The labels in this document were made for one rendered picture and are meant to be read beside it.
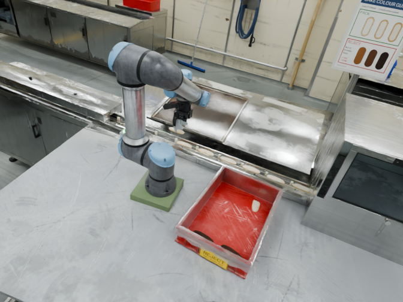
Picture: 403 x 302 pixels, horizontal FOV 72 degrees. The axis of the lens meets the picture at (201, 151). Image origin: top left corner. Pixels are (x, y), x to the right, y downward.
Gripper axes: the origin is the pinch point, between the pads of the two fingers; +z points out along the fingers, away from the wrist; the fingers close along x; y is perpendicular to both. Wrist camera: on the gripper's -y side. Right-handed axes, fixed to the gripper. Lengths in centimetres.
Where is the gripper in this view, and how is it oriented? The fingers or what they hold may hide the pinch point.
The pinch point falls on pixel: (176, 128)
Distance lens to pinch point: 164.4
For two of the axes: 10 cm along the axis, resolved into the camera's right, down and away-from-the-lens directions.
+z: -1.3, 7.9, 5.9
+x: 4.1, -5.1, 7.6
